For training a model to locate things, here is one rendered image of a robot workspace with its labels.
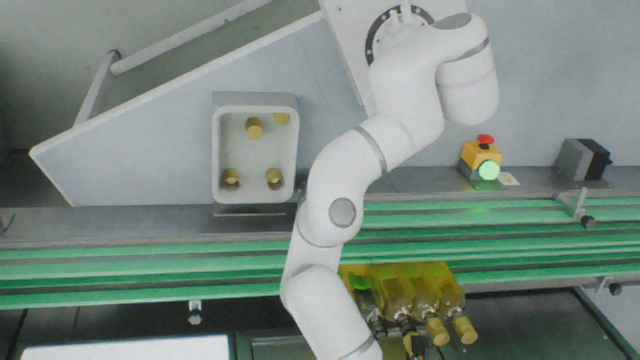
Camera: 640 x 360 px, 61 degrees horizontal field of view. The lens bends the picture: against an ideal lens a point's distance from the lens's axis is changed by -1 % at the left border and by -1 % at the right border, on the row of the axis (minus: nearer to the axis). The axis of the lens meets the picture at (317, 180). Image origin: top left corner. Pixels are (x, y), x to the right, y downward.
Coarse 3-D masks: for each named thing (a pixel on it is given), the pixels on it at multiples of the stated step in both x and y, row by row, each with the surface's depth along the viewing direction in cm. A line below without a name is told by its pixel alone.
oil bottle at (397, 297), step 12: (372, 264) 119; (384, 264) 119; (384, 276) 115; (396, 276) 116; (384, 288) 112; (396, 288) 112; (396, 300) 109; (408, 300) 110; (384, 312) 111; (396, 312) 109
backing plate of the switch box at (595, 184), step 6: (558, 168) 140; (564, 174) 137; (570, 180) 134; (594, 180) 136; (600, 180) 136; (576, 186) 132; (582, 186) 132; (588, 186) 133; (594, 186) 133; (600, 186) 133; (606, 186) 134; (612, 186) 134
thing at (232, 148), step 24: (216, 120) 108; (240, 120) 116; (264, 120) 117; (216, 144) 110; (240, 144) 119; (264, 144) 120; (288, 144) 117; (216, 168) 113; (240, 168) 122; (264, 168) 123; (288, 168) 118; (216, 192) 116; (240, 192) 120; (264, 192) 121; (288, 192) 120
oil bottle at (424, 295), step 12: (396, 264) 120; (408, 264) 120; (420, 264) 120; (408, 276) 116; (420, 276) 117; (408, 288) 114; (420, 288) 113; (432, 288) 114; (420, 300) 110; (432, 300) 111; (420, 312) 110
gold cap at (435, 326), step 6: (432, 318) 107; (438, 318) 107; (426, 324) 108; (432, 324) 106; (438, 324) 106; (432, 330) 106; (438, 330) 105; (444, 330) 105; (432, 336) 105; (438, 336) 104; (444, 336) 105; (438, 342) 105; (444, 342) 105
